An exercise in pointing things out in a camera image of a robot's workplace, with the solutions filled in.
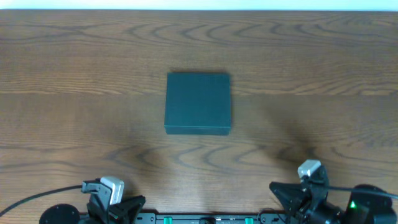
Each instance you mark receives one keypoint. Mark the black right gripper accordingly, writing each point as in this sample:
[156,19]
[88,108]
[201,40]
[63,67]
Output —
[298,197]

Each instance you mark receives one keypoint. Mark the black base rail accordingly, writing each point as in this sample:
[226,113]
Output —
[262,218]

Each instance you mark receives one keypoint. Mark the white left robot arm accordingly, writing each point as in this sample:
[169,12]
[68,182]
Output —
[63,213]

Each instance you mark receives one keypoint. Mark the black gift box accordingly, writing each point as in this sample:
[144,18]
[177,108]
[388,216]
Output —
[198,104]

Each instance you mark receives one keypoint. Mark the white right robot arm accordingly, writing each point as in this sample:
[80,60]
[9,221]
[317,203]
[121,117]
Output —
[366,204]

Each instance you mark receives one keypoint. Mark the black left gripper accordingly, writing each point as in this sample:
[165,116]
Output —
[116,210]

